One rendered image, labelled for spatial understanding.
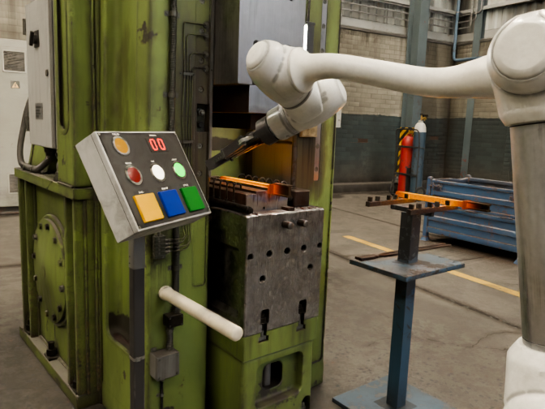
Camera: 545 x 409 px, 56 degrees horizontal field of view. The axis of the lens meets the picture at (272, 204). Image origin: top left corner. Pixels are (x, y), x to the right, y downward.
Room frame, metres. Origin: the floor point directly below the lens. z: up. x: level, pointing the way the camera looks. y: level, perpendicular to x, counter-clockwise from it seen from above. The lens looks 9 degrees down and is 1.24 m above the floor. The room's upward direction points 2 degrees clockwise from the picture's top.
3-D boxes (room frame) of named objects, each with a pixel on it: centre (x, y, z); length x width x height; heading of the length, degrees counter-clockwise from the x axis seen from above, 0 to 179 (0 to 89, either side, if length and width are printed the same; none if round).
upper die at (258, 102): (2.05, 0.15, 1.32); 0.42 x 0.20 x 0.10; 40
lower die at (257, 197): (2.05, 0.15, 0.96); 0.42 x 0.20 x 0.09; 40
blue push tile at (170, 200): (1.41, 0.28, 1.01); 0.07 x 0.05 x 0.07; 155
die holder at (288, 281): (2.09, 0.12, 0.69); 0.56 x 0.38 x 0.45; 40
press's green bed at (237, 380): (2.09, 0.12, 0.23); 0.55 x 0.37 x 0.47; 40
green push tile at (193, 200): (1.50, 0.24, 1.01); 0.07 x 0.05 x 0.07; 155
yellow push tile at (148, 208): (1.32, 0.33, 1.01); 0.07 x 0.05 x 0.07; 155
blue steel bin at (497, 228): (5.41, -2.34, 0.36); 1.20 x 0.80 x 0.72; 35
